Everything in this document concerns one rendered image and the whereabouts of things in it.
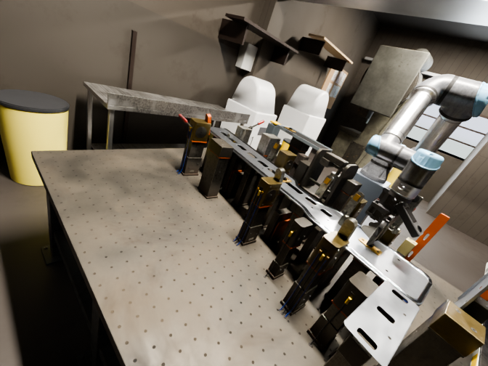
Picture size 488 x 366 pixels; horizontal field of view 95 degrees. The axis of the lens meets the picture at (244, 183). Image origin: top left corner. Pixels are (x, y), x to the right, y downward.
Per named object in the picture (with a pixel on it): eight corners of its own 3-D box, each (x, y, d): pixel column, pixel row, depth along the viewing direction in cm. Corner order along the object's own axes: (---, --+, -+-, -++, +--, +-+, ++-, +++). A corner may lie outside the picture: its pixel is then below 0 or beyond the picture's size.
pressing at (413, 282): (199, 125, 149) (199, 123, 148) (226, 129, 164) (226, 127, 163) (417, 310, 63) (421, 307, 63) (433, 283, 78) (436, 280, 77)
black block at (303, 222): (260, 273, 95) (287, 220, 82) (275, 266, 101) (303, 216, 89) (268, 283, 92) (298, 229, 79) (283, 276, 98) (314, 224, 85)
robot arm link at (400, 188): (424, 188, 73) (418, 190, 68) (415, 200, 75) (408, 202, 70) (401, 176, 78) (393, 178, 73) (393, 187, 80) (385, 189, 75)
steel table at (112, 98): (229, 173, 337) (250, 115, 298) (102, 190, 212) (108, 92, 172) (205, 154, 371) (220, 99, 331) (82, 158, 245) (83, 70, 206)
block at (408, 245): (354, 298, 99) (406, 238, 84) (357, 295, 102) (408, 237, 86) (361, 306, 97) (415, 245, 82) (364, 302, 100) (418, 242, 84)
